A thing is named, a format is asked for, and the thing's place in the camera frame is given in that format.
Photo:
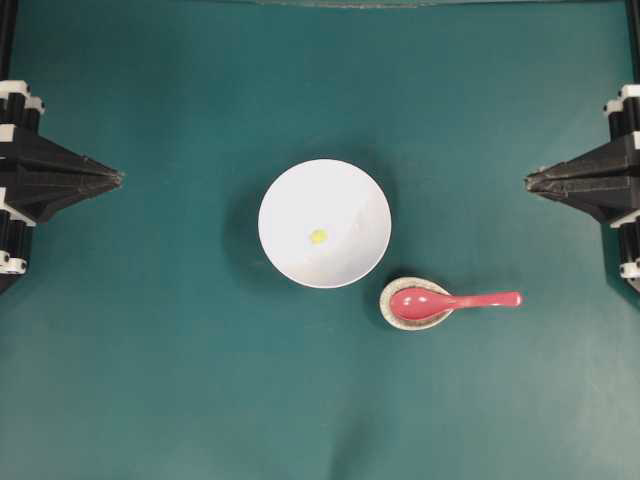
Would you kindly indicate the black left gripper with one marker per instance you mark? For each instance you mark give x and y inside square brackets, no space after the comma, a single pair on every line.
[28,200]

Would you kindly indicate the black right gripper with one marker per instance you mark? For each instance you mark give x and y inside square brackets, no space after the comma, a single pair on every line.
[613,201]

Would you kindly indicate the red plastic spoon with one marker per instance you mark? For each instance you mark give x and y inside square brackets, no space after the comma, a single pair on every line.
[417,303]

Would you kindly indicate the speckled ceramic spoon rest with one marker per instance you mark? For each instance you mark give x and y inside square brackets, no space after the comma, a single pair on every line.
[401,283]

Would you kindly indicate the white round bowl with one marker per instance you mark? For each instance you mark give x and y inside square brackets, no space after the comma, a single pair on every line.
[333,195]

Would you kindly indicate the yellow hexagonal prism block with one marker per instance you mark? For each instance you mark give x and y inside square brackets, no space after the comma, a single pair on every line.
[318,236]

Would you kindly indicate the black left frame rail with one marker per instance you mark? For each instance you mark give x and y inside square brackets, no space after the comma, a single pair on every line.
[8,19]

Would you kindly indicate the black frame rail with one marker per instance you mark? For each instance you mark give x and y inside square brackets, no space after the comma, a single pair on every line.
[632,8]
[8,19]

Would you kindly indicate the black right frame rail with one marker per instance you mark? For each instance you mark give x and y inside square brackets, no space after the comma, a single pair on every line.
[632,8]

